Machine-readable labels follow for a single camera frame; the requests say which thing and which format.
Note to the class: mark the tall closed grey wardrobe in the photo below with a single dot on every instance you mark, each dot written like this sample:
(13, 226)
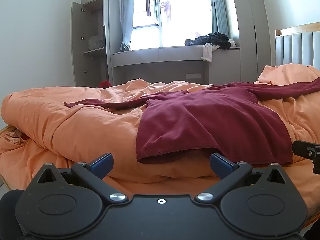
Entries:
(250, 30)

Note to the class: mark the light blue curtain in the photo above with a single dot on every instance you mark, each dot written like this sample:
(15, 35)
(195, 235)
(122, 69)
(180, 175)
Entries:
(220, 10)
(127, 12)

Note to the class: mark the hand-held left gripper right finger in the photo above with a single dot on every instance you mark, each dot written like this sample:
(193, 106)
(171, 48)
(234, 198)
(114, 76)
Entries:
(222, 166)

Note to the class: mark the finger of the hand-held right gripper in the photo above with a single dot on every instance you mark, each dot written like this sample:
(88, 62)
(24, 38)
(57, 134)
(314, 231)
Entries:
(306, 150)

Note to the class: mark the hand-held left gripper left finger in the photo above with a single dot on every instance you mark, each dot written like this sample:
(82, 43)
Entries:
(101, 166)

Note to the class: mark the open grey wardrobe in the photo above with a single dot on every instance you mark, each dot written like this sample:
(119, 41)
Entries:
(93, 62)

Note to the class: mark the white wall socket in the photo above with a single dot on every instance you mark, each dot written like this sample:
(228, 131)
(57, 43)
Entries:
(193, 76)

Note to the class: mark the grey window bench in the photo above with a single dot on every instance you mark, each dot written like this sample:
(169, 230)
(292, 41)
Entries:
(155, 57)

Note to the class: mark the orange duvet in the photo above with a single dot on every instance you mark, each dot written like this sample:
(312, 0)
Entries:
(75, 122)

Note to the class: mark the hanging pink garment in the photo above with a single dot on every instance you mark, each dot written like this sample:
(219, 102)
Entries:
(168, 11)

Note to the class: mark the grey padded headboard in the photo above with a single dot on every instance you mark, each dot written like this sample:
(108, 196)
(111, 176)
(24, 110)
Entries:
(297, 47)

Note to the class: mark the white bag on shelf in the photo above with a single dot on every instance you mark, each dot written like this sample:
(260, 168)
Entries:
(96, 42)

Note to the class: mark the dark clothes pile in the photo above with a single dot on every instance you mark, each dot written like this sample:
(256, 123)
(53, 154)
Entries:
(212, 40)

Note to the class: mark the maroon long-sleeve shirt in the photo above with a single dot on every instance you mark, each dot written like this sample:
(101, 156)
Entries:
(200, 120)

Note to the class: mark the red fluffy object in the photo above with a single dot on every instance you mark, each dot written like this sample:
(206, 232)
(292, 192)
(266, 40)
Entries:
(104, 84)

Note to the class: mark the white cloth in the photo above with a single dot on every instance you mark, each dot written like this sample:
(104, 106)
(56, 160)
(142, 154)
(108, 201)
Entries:
(207, 52)

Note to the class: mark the window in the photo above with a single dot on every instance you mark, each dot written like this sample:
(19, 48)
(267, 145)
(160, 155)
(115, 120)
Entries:
(185, 17)

